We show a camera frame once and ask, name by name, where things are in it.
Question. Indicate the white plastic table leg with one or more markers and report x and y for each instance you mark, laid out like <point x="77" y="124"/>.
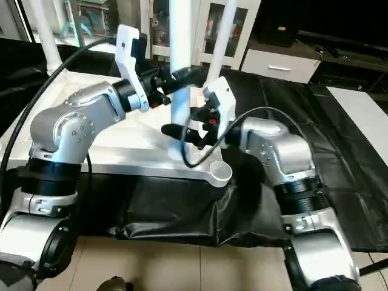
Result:
<point x="221" y="36"/>
<point x="45" y="36"/>
<point x="182" y="36"/>

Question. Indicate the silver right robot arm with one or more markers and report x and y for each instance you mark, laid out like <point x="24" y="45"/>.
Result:
<point x="279" y="151"/>

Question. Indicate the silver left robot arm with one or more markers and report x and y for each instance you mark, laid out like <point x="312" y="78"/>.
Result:
<point x="66" y="127"/>

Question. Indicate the white glass-door cabinet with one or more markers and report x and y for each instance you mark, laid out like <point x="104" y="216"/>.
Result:
<point x="209" y="27"/>

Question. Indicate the white plastic table top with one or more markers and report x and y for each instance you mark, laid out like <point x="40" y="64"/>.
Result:
<point x="121" y="145"/>

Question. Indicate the black work mat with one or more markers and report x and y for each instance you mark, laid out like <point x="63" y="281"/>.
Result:
<point x="182" y="218"/>

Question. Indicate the white drawer unit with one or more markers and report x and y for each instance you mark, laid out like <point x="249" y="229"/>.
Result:
<point x="279" y="65"/>

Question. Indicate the teal storage box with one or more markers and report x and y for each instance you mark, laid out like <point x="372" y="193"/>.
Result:
<point x="88" y="18"/>

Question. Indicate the dark grey robot foot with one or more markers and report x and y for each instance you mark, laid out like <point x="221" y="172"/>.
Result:
<point x="114" y="285"/>

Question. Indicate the black metal stand leg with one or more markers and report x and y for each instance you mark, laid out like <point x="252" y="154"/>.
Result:
<point x="374" y="268"/>

